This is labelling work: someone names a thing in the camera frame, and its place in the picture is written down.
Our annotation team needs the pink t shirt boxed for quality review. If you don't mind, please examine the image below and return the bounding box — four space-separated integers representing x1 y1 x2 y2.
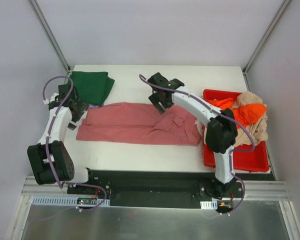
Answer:
76 102 202 146

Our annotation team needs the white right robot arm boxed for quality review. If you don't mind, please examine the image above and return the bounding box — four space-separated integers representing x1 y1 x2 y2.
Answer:
139 72 238 198

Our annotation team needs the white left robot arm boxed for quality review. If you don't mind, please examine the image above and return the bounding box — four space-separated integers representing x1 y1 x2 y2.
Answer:
27 84 96 195

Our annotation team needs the lavender folded t shirt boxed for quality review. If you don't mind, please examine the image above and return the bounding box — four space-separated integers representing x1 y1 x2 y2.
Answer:
89 103 105 109

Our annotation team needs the green folded t shirt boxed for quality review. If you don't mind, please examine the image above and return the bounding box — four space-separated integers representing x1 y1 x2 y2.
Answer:
68 71 115 106

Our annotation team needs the orange t shirt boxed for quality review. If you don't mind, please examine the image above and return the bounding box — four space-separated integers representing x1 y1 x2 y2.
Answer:
208 98 267 127

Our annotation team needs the beige t shirt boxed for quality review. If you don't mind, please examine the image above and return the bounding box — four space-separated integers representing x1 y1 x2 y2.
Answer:
220 91 268 146

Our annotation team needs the red plastic bin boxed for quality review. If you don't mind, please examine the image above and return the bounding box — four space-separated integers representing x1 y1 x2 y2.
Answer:
203 89 269 172

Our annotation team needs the white left cable duct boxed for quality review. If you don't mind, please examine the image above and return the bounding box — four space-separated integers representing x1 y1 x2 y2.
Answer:
32 196 111 208

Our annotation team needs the white cable duct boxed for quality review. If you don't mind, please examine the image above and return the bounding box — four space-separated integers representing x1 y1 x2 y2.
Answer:
32 196 111 208
200 200 218 210

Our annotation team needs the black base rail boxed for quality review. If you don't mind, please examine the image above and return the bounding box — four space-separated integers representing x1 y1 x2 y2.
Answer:
66 169 244 208

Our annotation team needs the left aluminium frame post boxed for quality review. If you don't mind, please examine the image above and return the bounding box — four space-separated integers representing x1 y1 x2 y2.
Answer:
27 0 71 73

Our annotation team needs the aluminium frame post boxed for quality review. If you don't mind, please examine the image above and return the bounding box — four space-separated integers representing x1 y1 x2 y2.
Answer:
27 0 71 73
242 0 293 75

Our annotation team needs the white right cable duct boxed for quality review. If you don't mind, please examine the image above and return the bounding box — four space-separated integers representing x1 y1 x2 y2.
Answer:
200 200 218 210

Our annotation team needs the aluminium front rail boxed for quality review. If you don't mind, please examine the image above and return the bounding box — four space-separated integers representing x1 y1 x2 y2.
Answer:
21 175 293 202

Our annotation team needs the right aluminium frame post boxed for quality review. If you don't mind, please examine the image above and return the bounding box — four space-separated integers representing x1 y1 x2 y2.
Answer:
242 0 293 75

